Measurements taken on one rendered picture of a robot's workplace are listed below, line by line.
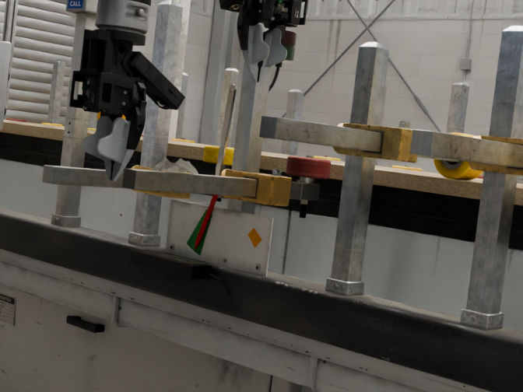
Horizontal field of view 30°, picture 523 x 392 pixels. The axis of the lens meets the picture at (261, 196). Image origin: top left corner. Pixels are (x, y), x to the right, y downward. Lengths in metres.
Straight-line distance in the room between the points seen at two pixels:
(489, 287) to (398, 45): 9.16
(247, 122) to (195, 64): 10.33
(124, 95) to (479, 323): 0.59
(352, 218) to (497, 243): 0.25
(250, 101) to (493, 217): 0.52
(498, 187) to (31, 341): 1.56
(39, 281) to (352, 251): 0.89
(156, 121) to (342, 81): 9.06
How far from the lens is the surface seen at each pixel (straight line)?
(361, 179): 1.54
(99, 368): 2.42
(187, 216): 1.79
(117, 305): 1.99
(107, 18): 1.41
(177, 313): 1.85
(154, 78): 1.44
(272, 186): 1.65
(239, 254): 1.70
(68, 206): 2.10
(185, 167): 1.54
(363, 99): 1.55
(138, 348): 2.31
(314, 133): 1.38
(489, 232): 1.41
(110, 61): 1.40
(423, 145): 1.17
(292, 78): 11.39
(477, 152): 1.26
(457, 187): 1.68
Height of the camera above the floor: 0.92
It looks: 3 degrees down
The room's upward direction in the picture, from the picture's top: 7 degrees clockwise
